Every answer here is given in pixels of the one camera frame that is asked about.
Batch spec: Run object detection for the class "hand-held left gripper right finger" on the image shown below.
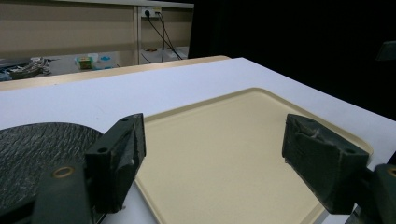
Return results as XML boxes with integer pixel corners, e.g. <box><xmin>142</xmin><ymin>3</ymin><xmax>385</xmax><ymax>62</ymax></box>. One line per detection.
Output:
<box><xmin>281</xmin><ymin>113</ymin><xmax>396</xmax><ymax>224</ymax></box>

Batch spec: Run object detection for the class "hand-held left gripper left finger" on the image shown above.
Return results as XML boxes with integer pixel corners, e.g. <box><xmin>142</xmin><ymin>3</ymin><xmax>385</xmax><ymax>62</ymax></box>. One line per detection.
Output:
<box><xmin>31</xmin><ymin>113</ymin><xmax>147</xmax><ymax>224</ymax></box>

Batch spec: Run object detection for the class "round black textured plate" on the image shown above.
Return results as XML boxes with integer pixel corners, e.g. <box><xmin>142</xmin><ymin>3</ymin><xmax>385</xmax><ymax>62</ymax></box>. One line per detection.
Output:
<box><xmin>0</xmin><ymin>121</ymin><xmax>104</xmax><ymax>217</ymax></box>

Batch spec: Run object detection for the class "beige plastic tray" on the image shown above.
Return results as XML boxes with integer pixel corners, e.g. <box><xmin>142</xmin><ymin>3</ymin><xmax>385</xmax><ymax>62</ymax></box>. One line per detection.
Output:
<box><xmin>134</xmin><ymin>87</ymin><xmax>374</xmax><ymax>224</ymax></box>

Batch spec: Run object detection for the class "green and yellow small box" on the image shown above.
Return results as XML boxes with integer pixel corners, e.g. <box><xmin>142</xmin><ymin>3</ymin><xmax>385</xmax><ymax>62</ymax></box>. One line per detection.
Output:
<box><xmin>75</xmin><ymin>56</ymin><xmax>94</xmax><ymax>70</ymax></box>

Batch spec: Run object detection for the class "pile of cables and tools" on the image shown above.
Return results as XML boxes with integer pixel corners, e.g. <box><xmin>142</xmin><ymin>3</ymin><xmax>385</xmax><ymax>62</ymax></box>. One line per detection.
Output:
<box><xmin>0</xmin><ymin>57</ymin><xmax>52</xmax><ymax>81</ymax></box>

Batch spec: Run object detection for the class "black power cable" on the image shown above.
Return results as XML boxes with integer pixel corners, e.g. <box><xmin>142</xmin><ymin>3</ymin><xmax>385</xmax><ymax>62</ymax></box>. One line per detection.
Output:
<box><xmin>156</xmin><ymin>12</ymin><xmax>176</xmax><ymax>63</ymax></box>
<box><xmin>145</xmin><ymin>11</ymin><xmax>183</xmax><ymax>61</ymax></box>

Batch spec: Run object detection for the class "wall power socket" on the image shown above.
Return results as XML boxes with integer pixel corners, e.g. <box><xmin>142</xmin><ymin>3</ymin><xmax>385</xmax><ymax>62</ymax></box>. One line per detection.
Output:
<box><xmin>141</xmin><ymin>7</ymin><xmax>163</xmax><ymax>18</ymax></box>

